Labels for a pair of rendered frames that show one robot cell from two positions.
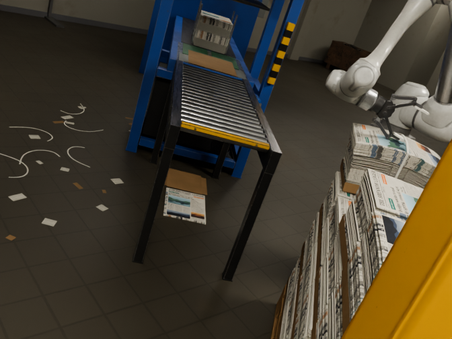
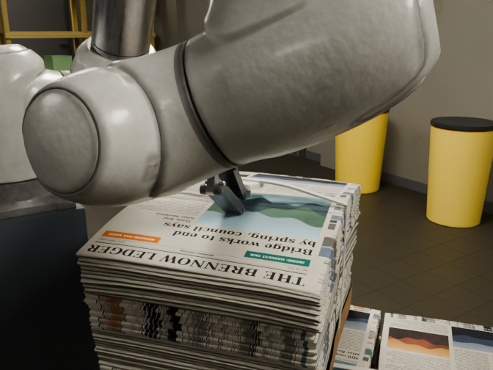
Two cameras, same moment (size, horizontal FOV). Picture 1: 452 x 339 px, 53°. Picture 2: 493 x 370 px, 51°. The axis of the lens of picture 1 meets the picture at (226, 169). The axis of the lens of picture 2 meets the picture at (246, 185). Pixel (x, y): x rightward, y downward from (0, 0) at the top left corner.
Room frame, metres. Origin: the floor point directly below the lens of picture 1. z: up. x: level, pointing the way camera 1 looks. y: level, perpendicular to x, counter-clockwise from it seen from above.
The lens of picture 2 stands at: (1.74, 0.01, 1.30)
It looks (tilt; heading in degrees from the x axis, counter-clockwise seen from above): 17 degrees down; 284
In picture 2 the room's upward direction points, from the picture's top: straight up
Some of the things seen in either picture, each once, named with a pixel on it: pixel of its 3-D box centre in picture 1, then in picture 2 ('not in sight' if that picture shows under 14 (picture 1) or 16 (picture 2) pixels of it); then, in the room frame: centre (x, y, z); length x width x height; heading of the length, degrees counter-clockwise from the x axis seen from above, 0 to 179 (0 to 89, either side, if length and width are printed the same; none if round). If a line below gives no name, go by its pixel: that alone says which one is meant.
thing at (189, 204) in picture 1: (185, 204); not in sight; (2.70, 0.18, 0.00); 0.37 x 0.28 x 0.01; 12
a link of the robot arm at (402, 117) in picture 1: (408, 104); (7, 110); (2.35, -0.76, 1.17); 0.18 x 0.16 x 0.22; 45
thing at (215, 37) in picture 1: (212, 31); not in sight; (4.22, 0.52, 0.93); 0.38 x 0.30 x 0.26; 12
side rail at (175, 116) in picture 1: (175, 95); not in sight; (2.61, 0.43, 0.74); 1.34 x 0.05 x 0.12; 12
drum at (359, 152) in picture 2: not in sight; (359, 147); (1.83, -4.39, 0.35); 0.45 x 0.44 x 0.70; 47
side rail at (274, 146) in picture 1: (255, 116); not in sight; (2.72, -0.07, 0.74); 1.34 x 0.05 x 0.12; 12
